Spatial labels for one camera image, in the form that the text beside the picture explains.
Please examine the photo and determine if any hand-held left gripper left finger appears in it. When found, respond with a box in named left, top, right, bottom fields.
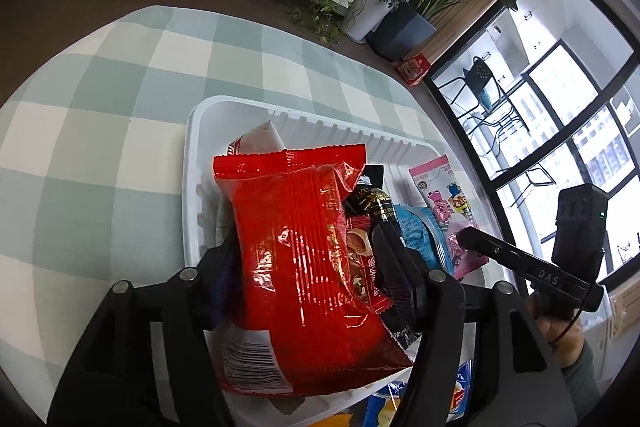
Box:
left=47, top=232, right=246, bottom=427

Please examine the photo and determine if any red printed box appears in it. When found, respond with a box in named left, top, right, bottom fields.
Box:
left=396, top=53, right=432, bottom=86

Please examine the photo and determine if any black snack packet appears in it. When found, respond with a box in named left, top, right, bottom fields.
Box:
left=342, top=164, right=401, bottom=228

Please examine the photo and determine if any pink cartoon snack packet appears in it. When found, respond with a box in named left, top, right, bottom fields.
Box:
left=407, top=157, right=490, bottom=280

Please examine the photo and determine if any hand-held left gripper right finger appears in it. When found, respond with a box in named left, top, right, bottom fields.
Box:
left=370, top=224, right=576, bottom=427

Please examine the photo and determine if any large red snack packet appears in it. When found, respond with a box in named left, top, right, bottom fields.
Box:
left=212, top=144, right=416, bottom=395

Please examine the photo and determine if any green white checked tablecloth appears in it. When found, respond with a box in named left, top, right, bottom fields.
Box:
left=0, top=4, right=521, bottom=427

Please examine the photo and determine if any person's right hand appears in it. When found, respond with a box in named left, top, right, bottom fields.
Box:
left=525, top=292, right=586, bottom=369

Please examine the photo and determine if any black chair with teal cushion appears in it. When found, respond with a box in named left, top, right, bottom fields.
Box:
left=440, top=56, right=503, bottom=118

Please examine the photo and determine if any person's right forearm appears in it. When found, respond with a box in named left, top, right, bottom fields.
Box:
left=561, top=341, right=605, bottom=427

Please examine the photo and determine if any black balcony table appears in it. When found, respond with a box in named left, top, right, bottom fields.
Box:
left=462, top=109, right=527, bottom=158

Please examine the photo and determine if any white plastic tray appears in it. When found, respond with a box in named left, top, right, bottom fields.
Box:
left=181, top=96, right=506, bottom=427

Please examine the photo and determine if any light blue snack packet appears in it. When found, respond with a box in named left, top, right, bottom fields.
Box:
left=392, top=203, right=453, bottom=275

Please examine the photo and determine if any silver white snack packet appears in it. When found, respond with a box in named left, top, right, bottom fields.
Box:
left=226, top=120, right=287, bottom=156

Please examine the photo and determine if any black balcony chair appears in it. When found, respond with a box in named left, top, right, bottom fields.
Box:
left=510, top=166, right=557, bottom=210

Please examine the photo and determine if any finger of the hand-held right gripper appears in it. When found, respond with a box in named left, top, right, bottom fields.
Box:
left=457, top=227, right=603, bottom=310

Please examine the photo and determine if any brown patterned snack packet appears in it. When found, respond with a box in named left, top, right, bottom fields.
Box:
left=345, top=214, right=393, bottom=313

